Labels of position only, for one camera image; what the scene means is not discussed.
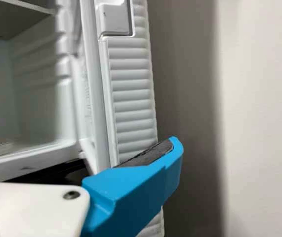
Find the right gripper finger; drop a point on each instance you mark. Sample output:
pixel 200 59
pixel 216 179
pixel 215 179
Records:
pixel 135 187

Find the incubator door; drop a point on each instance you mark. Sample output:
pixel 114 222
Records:
pixel 131 86

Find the white incubator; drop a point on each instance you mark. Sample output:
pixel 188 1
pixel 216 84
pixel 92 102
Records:
pixel 32 86

